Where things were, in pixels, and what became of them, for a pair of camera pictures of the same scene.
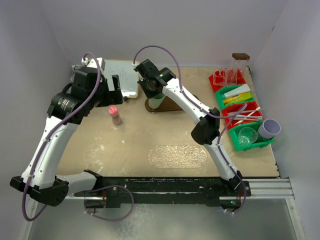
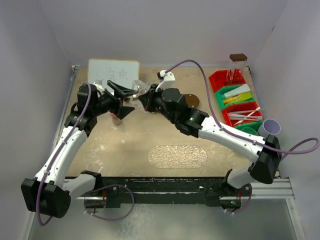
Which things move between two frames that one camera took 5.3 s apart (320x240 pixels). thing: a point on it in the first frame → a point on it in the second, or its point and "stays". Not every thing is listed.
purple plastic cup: x=269 y=128 stays
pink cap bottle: x=114 y=112 stays
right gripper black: x=149 y=94 → x=148 y=98
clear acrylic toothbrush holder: x=225 y=76 → x=142 y=87
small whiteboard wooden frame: x=128 y=77 stays
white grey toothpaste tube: x=244 y=88 stays
